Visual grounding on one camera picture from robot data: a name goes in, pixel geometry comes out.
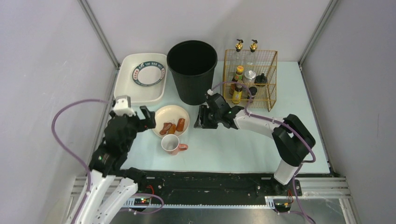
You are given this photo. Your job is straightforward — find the cream round plate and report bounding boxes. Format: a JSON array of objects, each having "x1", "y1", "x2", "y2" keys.
[{"x1": 153, "y1": 105, "x2": 190, "y2": 138}]

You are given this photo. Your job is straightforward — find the yellow label small bottle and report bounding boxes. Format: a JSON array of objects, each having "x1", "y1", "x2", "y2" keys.
[{"x1": 232, "y1": 84, "x2": 243, "y2": 105}]

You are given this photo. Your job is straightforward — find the black cap small bottle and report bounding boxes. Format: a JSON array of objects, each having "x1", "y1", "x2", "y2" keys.
[{"x1": 247, "y1": 86, "x2": 258, "y2": 103}]

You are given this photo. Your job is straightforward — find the green rimmed white plate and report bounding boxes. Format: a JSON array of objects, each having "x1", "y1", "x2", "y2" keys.
[{"x1": 132, "y1": 61, "x2": 166, "y2": 87}]

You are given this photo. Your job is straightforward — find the silver lid pepper jar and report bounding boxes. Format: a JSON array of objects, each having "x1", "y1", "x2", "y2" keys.
[{"x1": 242, "y1": 70, "x2": 257, "y2": 88}]

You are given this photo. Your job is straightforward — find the black lid spice jar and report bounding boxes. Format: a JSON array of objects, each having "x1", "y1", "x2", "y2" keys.
[{"x1": 254, "y1": 73, "x2": 268, "y2": 96}]

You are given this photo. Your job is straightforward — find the dark liquid glass bottle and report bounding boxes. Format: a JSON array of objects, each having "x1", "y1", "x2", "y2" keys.
[{"x1": 233, "y1": 39, "x2": 244, "y2": 66}]

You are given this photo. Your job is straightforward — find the clear glass oil bottle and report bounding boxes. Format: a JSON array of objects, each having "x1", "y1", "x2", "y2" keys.
[{"x1": 245, "y1": 39, "x2": 258, "y2": 70}]

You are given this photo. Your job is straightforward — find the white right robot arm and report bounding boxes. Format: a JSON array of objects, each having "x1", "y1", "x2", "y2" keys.
[{"x1": 194, "y1": 93, "x2": 316, "y2": 186}]

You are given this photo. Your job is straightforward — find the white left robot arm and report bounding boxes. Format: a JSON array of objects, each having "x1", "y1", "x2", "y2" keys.
[{"x1": 66, "y1": 106, "x2": 156, "y2": 224}]

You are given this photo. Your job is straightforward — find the brown meat piece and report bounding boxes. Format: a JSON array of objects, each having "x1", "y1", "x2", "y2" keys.
[{"x1": 159, "y1": 123, "x2": 173, "y2": 135}]

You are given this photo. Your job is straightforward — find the orange fried tofu piece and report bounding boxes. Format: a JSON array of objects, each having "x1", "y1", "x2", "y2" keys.
[{"x1": 176, "y1": 118, "x2": 185, "y2": 132}]

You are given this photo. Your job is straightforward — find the small orange food piece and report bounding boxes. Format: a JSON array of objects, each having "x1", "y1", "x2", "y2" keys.
[{"x1": 167, "y1": 124, "x2": 177, "y2": 134}]

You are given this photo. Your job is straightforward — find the pink white mug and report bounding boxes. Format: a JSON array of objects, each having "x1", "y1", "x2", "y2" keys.
[{"x1": 161, "y1": 134, "x2": 189, "y2": 155}]

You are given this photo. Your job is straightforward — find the white rectangular basin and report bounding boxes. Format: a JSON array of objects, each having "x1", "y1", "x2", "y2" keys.
[{"x1": 113, "y1": 53, "x2": 168, "y2": 105}]

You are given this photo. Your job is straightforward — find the black plastic bucket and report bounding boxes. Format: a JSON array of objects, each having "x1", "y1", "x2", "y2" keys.
[{"x1": 167, "y1": 40, "x2": 218, "y2": 105}]

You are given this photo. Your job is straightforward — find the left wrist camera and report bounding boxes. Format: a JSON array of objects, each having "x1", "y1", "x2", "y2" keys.
[{"x1": 112, "y1": 95, "x2": 136, "y2": 117}]

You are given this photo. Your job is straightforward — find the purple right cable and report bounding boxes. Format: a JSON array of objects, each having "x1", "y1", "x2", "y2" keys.
[{"x1": 212, "y1": 81, "x2": 317, "y2": 224}]

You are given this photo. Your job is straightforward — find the purple cable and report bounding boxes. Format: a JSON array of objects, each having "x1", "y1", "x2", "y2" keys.
[
  {"x1": 212, "y1": 81, "x2": 317, "y2": 224},
  {"x1": 51, "y1": 98, "x2": 113, "y2": 224}
]

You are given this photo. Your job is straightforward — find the gold wire rack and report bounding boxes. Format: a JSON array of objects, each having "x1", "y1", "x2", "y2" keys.
[{"x1": 221, "y1": 49, "x2": 278, "y2": 112}]

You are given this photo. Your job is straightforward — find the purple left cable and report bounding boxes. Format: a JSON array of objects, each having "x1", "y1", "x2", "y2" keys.
[{"x1": 51, "y1": 98, "x2": 113, "y2": 224}]

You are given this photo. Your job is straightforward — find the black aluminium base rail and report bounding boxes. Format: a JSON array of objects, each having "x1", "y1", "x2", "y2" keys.
[{"x1": 72, "y1": 168, "x2": 350, "y2": 209}]

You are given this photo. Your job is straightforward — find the left aluminium frame post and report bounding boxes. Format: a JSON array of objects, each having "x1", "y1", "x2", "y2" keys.
[{"x1": 78, "y1": 0, "x2": 120, "y2": 70}]

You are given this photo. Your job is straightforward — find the aluminium frame post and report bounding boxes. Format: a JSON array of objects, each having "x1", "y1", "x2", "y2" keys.
[
  {"x1": 298, "y1": 0, "x2": 340, "y2": 70},
  {"x1": 78, "y1": 0, "x2": 120, "y2": 70}
]

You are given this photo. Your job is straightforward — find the right aluminium frame post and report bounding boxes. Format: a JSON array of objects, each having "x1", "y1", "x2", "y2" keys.
[{"x1": 298, "y1": 0, "x2": 340, "y2": 70}]

